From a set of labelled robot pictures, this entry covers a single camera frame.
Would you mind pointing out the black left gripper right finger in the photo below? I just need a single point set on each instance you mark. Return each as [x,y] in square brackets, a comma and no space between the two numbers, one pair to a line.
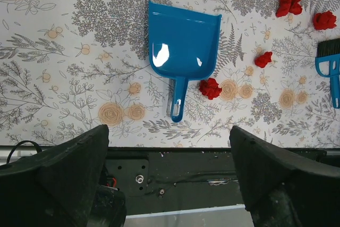
[282,188]

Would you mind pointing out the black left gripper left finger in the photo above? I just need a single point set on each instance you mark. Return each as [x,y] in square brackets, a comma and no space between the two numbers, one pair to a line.
[55,187]

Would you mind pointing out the blue hand brush black bristles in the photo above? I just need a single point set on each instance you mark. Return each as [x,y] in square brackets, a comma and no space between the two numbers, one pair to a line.
[328,52]

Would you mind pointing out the blue plastic dustpan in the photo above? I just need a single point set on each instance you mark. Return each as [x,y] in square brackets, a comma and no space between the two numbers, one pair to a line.
[183,46]

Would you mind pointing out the red paper scrap near dustpan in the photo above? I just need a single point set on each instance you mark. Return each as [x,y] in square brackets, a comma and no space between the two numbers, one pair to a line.
[210,88]

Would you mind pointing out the red paper scrap middle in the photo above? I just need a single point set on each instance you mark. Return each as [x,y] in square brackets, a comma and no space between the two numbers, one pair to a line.
[263,59]

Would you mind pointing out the red paper scrap right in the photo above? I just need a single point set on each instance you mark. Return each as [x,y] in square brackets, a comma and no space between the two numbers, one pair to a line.
[324,21]

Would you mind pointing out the red paper scrap double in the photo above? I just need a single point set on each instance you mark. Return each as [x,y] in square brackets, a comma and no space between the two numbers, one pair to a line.
[288,6]

